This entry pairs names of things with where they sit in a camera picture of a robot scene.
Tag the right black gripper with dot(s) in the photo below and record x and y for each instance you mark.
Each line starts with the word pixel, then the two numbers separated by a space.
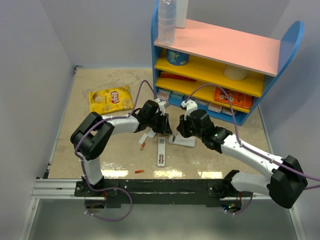
pixel 182 127

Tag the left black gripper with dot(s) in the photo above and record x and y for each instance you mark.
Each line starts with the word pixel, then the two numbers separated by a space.
pixel 164 127

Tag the slim white remote control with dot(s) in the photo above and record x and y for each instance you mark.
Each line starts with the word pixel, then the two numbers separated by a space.
pixel 161 152

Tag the wide white remote control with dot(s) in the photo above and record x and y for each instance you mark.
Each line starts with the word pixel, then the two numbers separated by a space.
pixel 189 142

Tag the slim white battery cover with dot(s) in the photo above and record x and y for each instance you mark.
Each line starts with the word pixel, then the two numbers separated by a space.
pixel 143 138

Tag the red battery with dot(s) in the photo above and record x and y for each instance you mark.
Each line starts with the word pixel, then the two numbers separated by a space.
pixel 139 171
pixel 142 146

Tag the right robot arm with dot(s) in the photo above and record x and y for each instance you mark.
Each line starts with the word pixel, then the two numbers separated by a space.
pixel 279 178

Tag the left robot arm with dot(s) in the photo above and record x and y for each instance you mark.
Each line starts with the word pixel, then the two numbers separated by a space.
pixel 91 137

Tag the tissue pack centre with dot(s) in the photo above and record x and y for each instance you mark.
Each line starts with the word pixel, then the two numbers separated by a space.
pixel 202 102

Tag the teal tissue pack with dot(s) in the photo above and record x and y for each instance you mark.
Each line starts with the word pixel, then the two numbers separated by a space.
pixel 176 95

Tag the tissue pack far left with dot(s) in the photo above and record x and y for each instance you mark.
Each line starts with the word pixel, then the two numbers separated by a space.
pixel 163 94

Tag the tissue pack red label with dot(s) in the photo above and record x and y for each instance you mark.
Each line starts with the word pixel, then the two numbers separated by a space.
pixel 215 108

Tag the tissue pack far right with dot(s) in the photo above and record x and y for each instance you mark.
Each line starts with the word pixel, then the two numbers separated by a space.
pixel 228 111

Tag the red flat box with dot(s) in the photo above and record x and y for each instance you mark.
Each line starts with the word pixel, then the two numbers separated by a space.
pixel 169 75

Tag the orange snack package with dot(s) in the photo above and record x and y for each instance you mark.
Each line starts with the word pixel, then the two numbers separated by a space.
pixel 237 99

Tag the yellow Lays chips bag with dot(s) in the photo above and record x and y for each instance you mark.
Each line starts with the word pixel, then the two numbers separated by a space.
pixel 110 100

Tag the blue printed can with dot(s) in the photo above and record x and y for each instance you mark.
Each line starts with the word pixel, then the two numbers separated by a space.
pixel 177 58

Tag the blue wooden shelf unit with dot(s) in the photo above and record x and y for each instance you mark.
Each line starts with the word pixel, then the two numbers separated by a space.
pixel 210 49

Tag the clear plastic water bottle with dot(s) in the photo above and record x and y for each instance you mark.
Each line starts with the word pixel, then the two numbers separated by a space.
pixel 166 21

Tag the white bottle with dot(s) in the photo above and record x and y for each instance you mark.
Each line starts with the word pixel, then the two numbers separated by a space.
pixel 181 13

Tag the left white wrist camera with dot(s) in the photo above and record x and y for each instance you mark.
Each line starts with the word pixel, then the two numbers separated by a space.
pixel 162 104

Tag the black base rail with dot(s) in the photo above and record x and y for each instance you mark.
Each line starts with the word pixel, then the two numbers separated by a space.
pixel 212 193

